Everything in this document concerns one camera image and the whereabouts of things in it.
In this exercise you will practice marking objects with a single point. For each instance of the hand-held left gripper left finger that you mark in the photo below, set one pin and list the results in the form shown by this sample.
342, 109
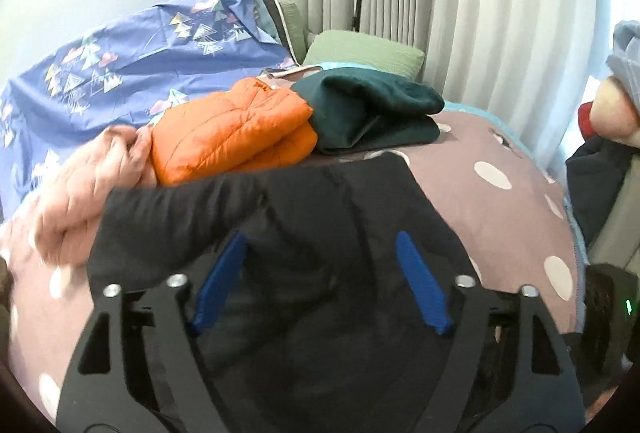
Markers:
220, 283

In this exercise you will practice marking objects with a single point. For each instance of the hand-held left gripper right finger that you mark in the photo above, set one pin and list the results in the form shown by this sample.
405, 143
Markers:
420, 283

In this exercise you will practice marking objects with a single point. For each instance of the black puffer jacket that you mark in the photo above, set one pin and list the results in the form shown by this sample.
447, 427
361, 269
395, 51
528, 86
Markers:
310, 213

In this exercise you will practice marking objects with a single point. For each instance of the mauve polka dot bedsheet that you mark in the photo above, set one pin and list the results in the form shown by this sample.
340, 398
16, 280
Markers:
500, 223

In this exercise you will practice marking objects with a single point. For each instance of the dark navy cloth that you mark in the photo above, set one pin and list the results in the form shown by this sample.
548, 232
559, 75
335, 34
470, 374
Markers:
595, 183

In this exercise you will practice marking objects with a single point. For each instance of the orange puffer jacket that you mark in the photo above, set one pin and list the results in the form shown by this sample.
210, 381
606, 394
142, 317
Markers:
230, 128

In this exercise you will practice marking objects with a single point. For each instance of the pink puffer jacket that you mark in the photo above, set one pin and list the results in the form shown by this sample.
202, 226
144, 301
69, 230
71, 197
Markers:
80, 193

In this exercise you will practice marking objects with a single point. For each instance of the dark green folded sweater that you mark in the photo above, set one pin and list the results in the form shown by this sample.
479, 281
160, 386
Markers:
370, 113

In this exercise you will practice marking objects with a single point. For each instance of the plush toy with grey hat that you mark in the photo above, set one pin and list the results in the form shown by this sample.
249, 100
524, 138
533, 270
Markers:
615, 108

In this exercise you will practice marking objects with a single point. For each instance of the light green pillow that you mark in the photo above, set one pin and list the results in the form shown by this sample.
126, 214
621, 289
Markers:
292, 23
360, 50

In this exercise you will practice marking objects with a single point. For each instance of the blue printed quilt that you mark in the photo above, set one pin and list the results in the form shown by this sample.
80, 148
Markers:
125, 43

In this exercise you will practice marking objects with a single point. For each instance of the white pleated curtain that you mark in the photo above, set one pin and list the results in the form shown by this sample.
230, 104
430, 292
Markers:
475, 13

